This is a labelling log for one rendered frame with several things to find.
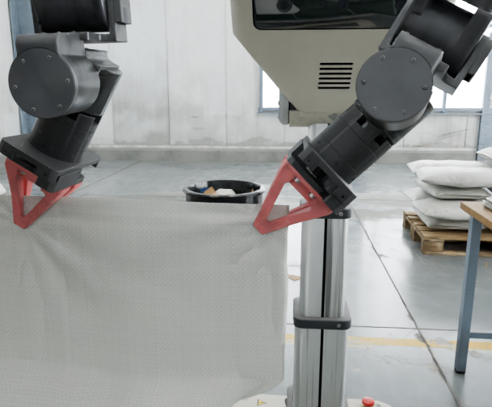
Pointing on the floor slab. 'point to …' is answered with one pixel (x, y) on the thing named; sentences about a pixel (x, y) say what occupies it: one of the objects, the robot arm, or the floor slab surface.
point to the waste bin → (195, 191)
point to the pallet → (432, 242)
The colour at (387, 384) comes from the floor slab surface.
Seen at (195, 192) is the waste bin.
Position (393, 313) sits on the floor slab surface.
